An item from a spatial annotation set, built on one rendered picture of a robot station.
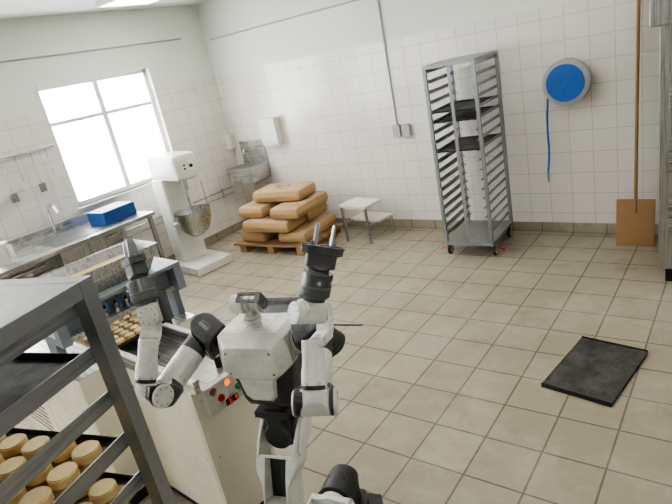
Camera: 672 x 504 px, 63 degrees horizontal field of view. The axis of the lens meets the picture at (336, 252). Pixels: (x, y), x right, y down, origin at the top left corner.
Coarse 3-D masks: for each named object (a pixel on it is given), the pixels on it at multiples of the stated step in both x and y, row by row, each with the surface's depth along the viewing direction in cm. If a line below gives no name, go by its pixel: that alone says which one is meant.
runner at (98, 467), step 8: (120, 440) 100; (112, 448) 98; (120, 448) 99; (104, 456) 96; (112, 456) 98; (96, 464) 94; (104, 464) 96; (88, 472) 93; (96, 472) 94; (80, 480) 91; (88, 480) 92; (72, 488) 89; (80, 488) 91; (64, 496) 88; (72, 496) 89; (80, 496) 91
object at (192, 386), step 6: (126, 354) 272; (132, 354) 271; (126, 360) 271; (132, 360) 266; (132, 366) 269; (186, 384) 237; (192, 384) 233; (198, 384) 235; (186, 390) 239; (192, 390) 235; (198, 390) 235
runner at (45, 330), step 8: (64, 312) 90; (72, 312) 91; (56, 320) 88; (64, 320) 90; (40, 328) 86; (48, 328) 87; (56, 328) 88; (24, 336) 83; (32, 336) 84; (40, 336) 86; (16, 344) 82; (24, 344) 83; (32, 344) 84; (0, 352) 79; (8, 352) 80; (16, 352) 82; (0, 360) 79; (8, 360) 80
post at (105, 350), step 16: (80, 288) 90; (80, 304) 91; (96, 304) 92; (80, 320) 92; (96, 320) 92; (96, 336) 93; (112, 336) 95; (96, 352) 94; (112, 352) 95; (112, 368) 95; (112, 384) 96; (128, 384) 98; (112, 400) 98; (128, 400) 98; (128, 416) 98; (128, 432) 100; (144, 432) 101; (144, 448) 101; (144, 464) 102; (160, 464) 105; (144, 480) 104; (160, 480) 104; (160, 496) 104
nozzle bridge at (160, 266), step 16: (160, 272) 298; (176, 272) 305; (112, 288) 283; (160, 288) 308; (176, 288) 309; (112, 304) 288; (176, 304) 319; (112, 320) 283; (48, 336) 271; (64, 336) 262; (80, 336) 271; (64, 352) 273
